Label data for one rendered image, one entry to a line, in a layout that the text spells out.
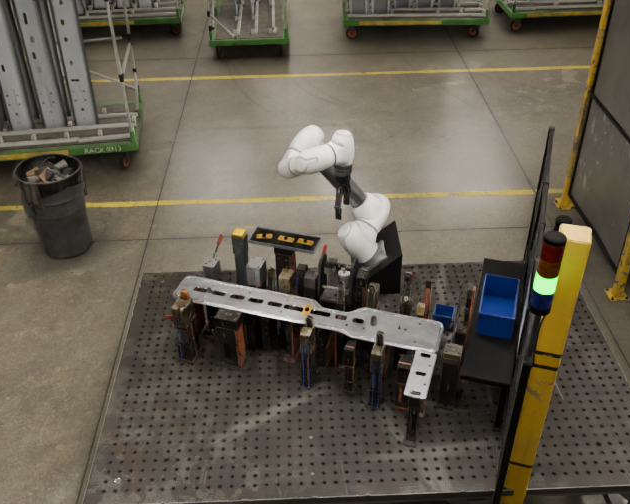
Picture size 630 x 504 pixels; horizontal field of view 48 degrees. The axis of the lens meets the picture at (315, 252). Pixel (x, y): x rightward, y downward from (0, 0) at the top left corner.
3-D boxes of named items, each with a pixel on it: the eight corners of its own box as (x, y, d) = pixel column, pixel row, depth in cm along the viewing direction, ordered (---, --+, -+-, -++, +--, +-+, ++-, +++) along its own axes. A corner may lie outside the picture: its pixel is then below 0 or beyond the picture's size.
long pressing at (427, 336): (167, 301, 363) (167, 298, 362) (187, 275, 380) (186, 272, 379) (437, 355, 328) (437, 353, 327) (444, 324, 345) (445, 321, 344)
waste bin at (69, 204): (27, 267, 552) (1, 186, 510) (46, 228, 596) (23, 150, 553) (92, 264, 553) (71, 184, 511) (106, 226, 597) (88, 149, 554)
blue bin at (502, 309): (475, 333, 334) (478, 312, 326) (482, 293, 357) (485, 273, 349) (511, 340, 330) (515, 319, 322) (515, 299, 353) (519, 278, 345)
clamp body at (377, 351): (363, 406, 342) (365, 354, 321) (369, 389, 351) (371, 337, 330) (381, 411, 340) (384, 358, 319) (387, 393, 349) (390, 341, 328)
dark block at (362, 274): (354, 338, 380) (355, 276, 355) (357, 330, 385) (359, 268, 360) (363, 340, 379) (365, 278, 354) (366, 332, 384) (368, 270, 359)
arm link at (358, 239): (352, 263, 414) (327, 240, 404) (367, 238, 419) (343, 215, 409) (369, 264, 400) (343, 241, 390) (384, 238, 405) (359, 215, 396)
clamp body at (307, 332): (296, 386, 353) (294, 335, 332) (304, 369, 362) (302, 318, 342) (314, 390, 350) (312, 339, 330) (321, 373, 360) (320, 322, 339)
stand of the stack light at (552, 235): (514, 374, 247) (543, 240, 213) (516, 360, 253) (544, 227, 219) (535, 378, 245) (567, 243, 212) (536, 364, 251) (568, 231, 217)
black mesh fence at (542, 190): (459, 599, 336) (505, 366, 244) (500, 328, 487) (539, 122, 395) (489, 608, 332) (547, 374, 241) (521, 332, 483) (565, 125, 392)
